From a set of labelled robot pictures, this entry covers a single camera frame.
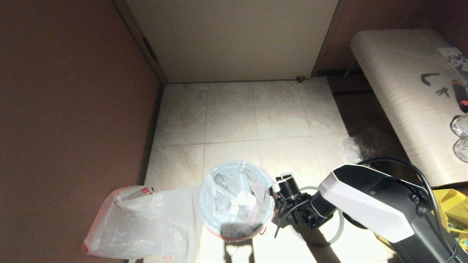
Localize clear plastic bag dark contents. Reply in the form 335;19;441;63
342;126;403;172

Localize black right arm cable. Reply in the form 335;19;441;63
274;157;459;263

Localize black cylindrical right wrist camera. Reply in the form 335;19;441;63
272;172;301;199

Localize clear plastic bottle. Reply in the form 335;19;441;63
237;191;257;209

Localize clear shiny glass item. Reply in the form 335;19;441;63
450;114;468;138
453;138;468;163

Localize yellow plastic bag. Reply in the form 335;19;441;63
377;188;468;256

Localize light wood-grain table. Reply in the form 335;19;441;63
335;29;468;187

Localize black red handle screwdriver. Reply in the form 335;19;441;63
452;80;468;113

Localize red-printed plastic bag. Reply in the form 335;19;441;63
198;160;276;242

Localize white door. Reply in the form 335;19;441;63
124;0;339;84

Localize white patterned paper sheet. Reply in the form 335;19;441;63
437;47;468;79

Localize white trash bag red trim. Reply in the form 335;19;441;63
82;186;203;263

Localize grey bin rim ring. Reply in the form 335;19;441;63
291;186;345;246

